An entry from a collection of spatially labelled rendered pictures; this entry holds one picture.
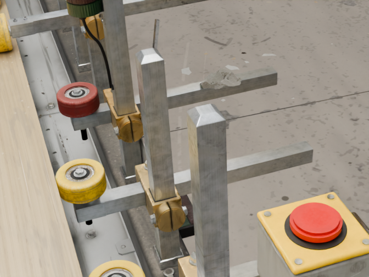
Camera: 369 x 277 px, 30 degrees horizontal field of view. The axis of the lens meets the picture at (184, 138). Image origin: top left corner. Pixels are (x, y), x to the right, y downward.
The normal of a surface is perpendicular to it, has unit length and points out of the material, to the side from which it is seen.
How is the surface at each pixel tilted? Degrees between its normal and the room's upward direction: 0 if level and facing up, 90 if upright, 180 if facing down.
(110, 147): 0
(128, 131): 90
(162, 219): 90
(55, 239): 0
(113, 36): 90
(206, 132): 90
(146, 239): 0
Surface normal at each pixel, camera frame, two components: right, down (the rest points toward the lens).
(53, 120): -0.06, -0.81
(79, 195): 0.03, 0.58
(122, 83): 0.31, 0.54
